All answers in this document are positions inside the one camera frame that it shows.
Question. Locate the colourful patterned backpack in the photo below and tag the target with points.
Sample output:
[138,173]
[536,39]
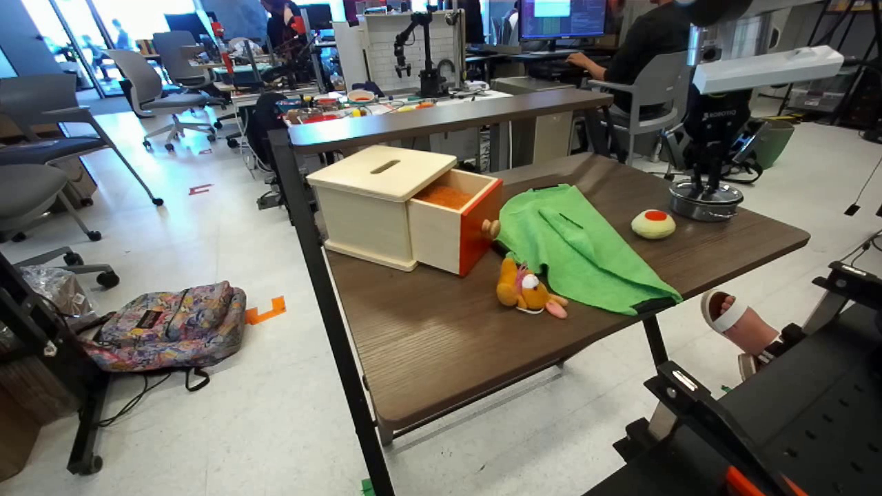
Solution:
[167,327]

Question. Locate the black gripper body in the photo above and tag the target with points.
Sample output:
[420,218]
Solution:
[717,119]

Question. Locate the seated person black shirt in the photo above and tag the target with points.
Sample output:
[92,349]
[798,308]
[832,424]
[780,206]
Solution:
[644,42]

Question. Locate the silver steel pot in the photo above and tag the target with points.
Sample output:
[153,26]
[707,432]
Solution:
[707,213]

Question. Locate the pink and white cup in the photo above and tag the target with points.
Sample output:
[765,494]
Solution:
[739,327]

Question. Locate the silver pot lid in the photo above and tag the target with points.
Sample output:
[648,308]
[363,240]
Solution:
[686,194]

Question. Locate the green cloth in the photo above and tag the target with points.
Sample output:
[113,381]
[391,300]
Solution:
[579,253]

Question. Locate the small black robot arm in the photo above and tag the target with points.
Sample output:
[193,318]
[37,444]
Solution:
[427,57]

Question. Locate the computer monitor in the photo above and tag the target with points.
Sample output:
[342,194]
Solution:
[560,19]

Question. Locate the orange plush toy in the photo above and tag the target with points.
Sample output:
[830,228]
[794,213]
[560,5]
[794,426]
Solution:
[518,290]

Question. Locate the white display board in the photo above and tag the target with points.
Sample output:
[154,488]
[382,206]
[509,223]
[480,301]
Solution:
[367,52]

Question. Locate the black metal stand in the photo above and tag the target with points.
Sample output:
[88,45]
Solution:
[81,415]

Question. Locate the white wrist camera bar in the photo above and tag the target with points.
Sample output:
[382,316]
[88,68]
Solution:
[772,70]

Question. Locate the grey office chair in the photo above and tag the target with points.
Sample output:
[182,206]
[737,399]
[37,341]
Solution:
[29,194]
[138,74]
[656,92]

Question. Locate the black perforated mounting platform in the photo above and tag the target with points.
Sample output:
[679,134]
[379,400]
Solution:
[809,415]

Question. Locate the brown wooden table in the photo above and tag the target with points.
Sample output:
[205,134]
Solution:
[430,347]

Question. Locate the white cluttered table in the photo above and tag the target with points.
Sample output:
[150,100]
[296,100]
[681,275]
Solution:
[386,104]

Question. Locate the wooden box with red drawer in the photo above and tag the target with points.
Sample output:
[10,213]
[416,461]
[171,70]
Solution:
[376,212]

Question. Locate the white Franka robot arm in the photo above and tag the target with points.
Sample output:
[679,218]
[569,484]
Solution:
[711,42]

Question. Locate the green bin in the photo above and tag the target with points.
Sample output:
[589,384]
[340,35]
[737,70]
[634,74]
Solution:
[772,147]

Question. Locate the long brown desk black frame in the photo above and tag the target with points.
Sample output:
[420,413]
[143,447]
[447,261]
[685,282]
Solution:
[441,115]

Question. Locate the yellow round toy red top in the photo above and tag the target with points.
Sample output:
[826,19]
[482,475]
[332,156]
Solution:
[652,228]

